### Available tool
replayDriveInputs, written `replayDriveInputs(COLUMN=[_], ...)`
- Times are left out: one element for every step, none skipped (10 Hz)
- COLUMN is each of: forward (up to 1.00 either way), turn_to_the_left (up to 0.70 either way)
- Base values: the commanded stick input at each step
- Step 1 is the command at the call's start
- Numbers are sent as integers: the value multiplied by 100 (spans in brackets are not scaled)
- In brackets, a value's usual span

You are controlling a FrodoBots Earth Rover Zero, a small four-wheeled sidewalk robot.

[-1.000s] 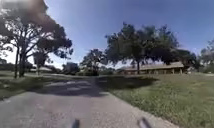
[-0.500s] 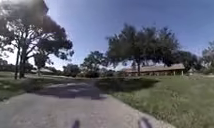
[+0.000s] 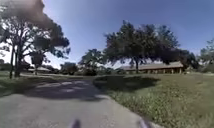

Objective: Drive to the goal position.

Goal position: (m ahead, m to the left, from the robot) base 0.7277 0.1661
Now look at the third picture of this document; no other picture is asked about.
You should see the small distant tree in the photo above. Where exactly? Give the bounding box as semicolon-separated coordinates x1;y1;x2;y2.
78;48;105;76

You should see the robot's own part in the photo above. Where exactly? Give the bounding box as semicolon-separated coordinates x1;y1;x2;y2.
138;118;151;128

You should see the large dark tree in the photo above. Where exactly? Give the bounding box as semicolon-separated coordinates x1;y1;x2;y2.
103;20;199;75

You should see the long low brown building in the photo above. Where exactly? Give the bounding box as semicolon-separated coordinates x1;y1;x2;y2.
118;61;185;75

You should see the grass field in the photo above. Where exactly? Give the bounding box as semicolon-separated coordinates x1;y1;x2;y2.
92;72;214;128

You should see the tall leaning tree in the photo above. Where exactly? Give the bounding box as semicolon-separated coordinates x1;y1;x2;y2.
0;0;72;80

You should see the grey asphalt path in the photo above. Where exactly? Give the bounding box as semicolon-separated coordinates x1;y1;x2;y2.
0;75;164;128

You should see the dark bush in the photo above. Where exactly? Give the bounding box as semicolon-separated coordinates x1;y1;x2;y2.
60;62;79;76

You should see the pale green tree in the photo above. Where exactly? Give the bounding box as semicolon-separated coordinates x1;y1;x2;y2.
198;37;214;74

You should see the grass strip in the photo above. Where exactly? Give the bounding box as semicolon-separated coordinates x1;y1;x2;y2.
0;70;59;100

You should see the small low building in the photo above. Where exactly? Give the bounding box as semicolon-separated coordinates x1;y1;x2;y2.
27;66;53;74

